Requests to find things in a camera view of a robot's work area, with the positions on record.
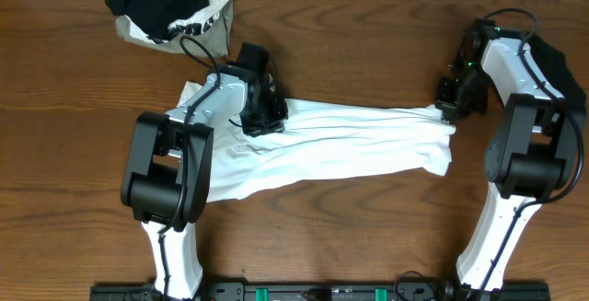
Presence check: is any white printed t-shirt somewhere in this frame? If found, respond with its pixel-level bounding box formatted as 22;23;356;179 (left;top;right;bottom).
177;81;457;203

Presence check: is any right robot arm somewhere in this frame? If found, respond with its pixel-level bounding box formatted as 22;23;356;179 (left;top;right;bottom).
435;17;586;300

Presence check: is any white black-print garment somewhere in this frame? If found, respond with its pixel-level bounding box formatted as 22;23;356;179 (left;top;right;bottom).
116;0;229;44

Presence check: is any black garment right side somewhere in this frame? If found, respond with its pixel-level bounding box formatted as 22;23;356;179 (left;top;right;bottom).
529;36;586;112

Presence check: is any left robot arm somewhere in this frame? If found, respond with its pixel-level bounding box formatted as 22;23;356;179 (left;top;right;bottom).
121;63;286;300

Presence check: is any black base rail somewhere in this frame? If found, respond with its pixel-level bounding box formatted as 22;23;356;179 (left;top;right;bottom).
89;278;552;301

